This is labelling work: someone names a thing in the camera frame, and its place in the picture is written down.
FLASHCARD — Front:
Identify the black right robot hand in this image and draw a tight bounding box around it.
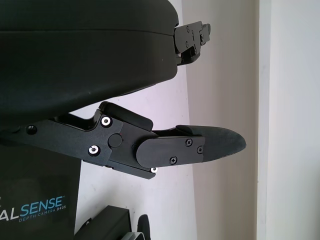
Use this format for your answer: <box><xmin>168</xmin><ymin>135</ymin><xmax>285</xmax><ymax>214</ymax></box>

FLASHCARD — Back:
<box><xmin>136</xmin><ymin>214</ymin><xmax>151</xmax><ymax>240</ymax></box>

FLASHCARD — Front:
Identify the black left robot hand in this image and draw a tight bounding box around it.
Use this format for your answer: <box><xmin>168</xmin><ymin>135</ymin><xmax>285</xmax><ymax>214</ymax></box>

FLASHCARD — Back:
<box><xmin>0</xmin><ymin>0</ymin><xmax>248</xmax><ymax>181</ymax></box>

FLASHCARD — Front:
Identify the black RealSense box lid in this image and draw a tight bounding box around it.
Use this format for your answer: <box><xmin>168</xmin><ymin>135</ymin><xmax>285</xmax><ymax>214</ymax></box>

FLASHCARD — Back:
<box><xmin>0</xmin><ymin>147</ymin><xmax>82</xmax><ymax>240</ymax></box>

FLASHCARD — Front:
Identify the black box base with insert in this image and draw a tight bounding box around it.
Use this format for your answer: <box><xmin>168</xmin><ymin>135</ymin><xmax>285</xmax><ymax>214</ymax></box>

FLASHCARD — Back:
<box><xmin>74</xmin><ymin>204</ymin><xmax>132</xmax><ymax>240</ymax></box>

